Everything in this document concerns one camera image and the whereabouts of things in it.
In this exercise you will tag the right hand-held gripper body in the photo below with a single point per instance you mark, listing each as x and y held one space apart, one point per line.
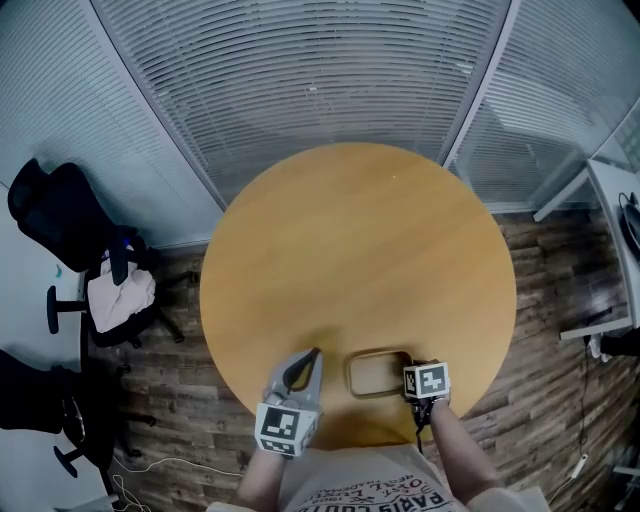
427 382

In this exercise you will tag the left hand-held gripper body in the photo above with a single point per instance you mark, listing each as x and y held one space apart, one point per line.
285 425

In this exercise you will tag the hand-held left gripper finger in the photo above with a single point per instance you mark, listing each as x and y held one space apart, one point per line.
312 380
282 372

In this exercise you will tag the small tan tray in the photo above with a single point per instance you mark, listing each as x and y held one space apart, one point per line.
375 375

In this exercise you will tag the person's left forearm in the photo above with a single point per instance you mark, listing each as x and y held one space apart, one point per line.
260 480

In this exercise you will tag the person's right forearm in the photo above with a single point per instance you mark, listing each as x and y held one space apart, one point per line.
460 460

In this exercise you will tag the person's printed white shirt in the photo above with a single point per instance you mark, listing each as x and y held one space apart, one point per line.
370 485

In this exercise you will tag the round wooden table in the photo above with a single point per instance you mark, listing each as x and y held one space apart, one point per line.
350 250

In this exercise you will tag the white power strip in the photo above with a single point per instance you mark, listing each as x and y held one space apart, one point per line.
579 465

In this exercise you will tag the pale crumpled cloth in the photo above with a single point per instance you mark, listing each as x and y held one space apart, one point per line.
120 300

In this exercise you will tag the white desk with angled legs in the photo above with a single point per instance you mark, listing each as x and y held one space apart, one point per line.
617 250

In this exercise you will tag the black office chair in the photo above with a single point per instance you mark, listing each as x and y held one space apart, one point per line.
35 395
60 215

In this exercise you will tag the white desk with black leg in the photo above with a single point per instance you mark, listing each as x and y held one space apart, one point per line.
30 475

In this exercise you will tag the black oval bag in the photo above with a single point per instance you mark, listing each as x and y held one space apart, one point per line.
632 220

